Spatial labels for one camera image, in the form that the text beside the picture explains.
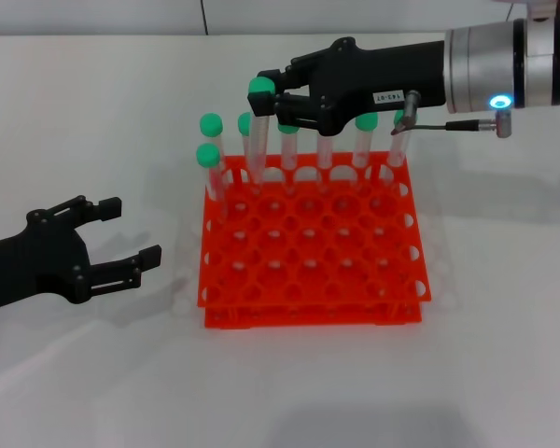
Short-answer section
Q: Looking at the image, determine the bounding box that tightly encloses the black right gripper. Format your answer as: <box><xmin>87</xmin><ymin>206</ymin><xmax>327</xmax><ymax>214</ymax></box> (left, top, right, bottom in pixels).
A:
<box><xmin>245</xmin><ymin>36</ymin><xmax>447</xmax><ymax>138</ymax></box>

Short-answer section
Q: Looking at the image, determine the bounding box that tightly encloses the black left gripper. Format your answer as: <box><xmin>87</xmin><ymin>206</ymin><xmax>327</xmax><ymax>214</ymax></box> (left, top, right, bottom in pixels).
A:
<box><xmin>0</xmin><ymin>194</ymin><xmax>163</xmax><ymax>316</ymax></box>

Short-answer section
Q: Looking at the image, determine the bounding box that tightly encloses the clear test tube green cap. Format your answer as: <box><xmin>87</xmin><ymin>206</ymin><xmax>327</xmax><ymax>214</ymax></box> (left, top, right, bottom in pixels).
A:
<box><xmin>352</xmin><ymin>113</ymin><xmax>380</xmax><ymax>190</ymax></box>
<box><xmin>199</xmin><ymin>112</ymin><xmax>229</xmax><ymax>176</ymax></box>
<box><xmin>245</xmin><ymin>76</ymin><xmax>277</xmax><ymax>195</ymax></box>
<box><xmin>195</xmin><ymin>143</ymin><xmax>230</xmax><ymax>225</ymax></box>
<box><xmin>236</xmin><ymin>111</ymin><xmax>264</xmax><ymax>188</ymax></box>
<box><xmin>276</xmin><ymin>121</ymin><xmax>302</xmax><ymax>193</ymax></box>
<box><xmin>383</xmin><ymin>110</ymin><xmax>414</xmax><ymax>188</ymax></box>
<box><xmin>315</xmin><ymin>133</ymin><xmax>337</xmax><ymax>192</ymax></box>

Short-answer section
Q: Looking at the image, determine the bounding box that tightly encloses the orange plastic test tube rack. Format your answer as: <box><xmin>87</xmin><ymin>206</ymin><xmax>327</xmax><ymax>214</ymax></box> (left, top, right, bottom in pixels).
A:
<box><xmin>196</xmin><ymin>151</ymin><xmax>434</xmax><ymax>330</ymax></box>

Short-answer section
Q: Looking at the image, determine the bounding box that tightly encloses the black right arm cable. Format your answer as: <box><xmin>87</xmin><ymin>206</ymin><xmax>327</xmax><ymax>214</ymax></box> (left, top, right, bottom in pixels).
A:
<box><xmin>390</xmin><ymin>89</ymin><xmax>514</xmax><ymax>139</ymax></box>

